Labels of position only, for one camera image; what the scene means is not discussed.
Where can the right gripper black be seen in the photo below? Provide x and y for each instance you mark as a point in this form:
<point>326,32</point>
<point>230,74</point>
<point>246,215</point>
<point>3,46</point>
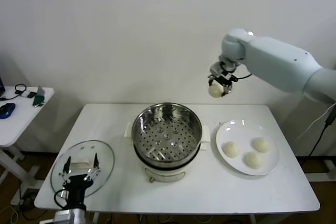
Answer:
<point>225,77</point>

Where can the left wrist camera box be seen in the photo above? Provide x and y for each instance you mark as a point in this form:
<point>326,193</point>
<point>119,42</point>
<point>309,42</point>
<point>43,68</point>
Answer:
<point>63,217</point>

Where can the white round plate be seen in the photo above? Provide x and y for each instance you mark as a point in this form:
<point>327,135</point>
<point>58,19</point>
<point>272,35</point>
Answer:
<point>244,132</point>

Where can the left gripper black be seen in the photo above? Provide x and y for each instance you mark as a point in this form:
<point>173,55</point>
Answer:
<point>76,190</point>

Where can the dark laptop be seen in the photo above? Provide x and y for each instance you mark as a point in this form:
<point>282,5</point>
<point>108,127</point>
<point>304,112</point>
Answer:
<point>1,87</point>

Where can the white floor stand base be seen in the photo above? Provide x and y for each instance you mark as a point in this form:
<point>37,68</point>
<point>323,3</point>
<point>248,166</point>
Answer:
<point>328,165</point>

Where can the blue computer mouse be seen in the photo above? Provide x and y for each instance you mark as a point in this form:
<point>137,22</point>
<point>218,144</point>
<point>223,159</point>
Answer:
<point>6,110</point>

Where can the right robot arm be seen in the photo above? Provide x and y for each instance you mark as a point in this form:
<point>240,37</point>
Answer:
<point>275,58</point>

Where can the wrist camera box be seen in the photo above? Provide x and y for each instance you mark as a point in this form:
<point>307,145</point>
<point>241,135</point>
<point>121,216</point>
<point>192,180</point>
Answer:
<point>216,68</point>
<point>63,217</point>

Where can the white side table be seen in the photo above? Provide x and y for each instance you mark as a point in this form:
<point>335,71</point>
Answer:
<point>23,124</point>

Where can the stainless steel steamer basket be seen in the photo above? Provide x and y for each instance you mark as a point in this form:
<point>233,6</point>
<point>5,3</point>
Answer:
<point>147,119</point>

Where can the green circuit board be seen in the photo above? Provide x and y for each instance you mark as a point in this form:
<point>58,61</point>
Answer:
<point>39,99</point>

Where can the small black device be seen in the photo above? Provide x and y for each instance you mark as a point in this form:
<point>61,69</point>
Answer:
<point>31,94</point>

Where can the round glass lid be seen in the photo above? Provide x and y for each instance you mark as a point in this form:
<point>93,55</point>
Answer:
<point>105,155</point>

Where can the white steamed baozi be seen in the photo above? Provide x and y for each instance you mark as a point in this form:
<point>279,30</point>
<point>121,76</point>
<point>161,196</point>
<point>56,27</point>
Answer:
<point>215,91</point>
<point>261,144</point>
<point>231,149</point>
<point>253,159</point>

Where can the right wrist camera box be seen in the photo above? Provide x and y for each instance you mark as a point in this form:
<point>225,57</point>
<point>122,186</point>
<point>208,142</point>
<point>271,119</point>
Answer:
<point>216,68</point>

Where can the small white adapter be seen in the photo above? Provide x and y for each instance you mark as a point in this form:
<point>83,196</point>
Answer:
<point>25,94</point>

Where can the white power strip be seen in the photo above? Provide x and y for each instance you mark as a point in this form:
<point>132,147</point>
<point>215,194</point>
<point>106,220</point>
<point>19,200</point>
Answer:
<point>16,201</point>

